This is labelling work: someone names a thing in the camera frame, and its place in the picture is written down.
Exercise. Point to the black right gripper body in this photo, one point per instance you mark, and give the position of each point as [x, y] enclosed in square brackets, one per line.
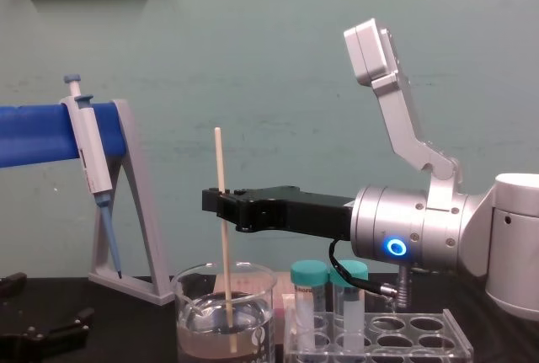
[295, 211]

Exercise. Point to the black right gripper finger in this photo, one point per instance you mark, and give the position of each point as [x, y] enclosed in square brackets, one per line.
[236, 211]
[215, 189]

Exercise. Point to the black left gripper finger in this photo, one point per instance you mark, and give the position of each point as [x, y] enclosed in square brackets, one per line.
[12, 284]
[71, 324]

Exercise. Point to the thin beige thermometer rod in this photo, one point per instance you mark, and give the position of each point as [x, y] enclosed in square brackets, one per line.
[220, 161]

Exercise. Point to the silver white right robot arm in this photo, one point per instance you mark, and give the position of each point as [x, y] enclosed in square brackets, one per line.
[421, 220]

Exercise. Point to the teal capped plastic tube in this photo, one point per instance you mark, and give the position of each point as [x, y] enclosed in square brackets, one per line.
[351, 316]
[305, 295]

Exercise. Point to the clear glass beaker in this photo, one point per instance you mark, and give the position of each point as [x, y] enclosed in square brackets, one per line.
[252, 321]

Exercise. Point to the clear acrylic test tube rack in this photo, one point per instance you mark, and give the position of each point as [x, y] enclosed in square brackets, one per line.
[421, 337]

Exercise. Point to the grey blue pipette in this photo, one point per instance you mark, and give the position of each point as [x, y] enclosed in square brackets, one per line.
[90, 152]

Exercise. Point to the blue grey pipette stand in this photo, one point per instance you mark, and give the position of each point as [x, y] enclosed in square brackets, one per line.
[33, 135]

